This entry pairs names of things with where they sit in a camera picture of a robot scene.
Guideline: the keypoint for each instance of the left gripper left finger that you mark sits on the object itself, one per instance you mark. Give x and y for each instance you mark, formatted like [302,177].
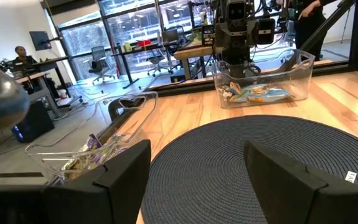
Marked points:
[125,180]

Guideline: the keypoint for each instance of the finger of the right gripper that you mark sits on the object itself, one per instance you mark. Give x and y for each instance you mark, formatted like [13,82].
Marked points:
[244,59]
[230,59]

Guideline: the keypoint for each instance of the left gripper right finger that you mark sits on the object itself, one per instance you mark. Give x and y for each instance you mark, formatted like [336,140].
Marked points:
[278,186]

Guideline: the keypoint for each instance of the gold blue granola bar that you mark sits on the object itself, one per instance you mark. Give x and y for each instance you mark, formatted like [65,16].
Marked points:
[228,91]

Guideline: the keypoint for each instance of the light blue granola bar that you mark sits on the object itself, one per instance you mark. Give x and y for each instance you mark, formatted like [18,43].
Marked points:
[269,95]

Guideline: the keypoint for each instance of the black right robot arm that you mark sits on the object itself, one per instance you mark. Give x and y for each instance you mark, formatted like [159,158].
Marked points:
[220,12]

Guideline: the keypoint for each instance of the wooden table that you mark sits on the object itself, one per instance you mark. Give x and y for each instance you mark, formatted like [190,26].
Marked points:
[194,51]

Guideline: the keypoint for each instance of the clear plastic bin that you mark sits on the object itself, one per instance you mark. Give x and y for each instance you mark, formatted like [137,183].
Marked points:
[119,124]
[300,77]

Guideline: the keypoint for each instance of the person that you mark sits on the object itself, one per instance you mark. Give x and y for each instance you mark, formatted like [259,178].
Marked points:
[309,34]
[21,53]

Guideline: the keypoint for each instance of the round dark blue placemat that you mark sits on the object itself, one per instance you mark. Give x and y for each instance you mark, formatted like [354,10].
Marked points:
[213,161]

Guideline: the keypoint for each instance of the grey office chair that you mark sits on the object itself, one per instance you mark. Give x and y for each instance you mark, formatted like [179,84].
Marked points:
[101,62]
[158,62]

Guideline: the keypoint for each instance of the person's hand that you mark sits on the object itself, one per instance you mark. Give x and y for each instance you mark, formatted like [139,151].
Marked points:
[308,11]

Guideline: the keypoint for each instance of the red object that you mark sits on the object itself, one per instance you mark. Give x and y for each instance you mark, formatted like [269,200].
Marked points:
[144,43]

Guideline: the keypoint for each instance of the white bucket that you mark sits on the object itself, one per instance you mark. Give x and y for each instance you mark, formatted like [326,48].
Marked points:
[62,94]

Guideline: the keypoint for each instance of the black computer tower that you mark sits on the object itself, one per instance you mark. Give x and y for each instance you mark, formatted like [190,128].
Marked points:
[34,123]

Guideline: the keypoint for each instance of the wooden top desk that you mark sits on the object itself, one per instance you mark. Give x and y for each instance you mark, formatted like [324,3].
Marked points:
[35,76]

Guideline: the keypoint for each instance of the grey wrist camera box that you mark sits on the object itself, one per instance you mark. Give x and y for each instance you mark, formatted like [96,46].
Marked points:
[237,11]

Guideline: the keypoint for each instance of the black wall monitor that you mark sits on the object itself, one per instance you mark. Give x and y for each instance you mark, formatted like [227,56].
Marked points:
[40,40]

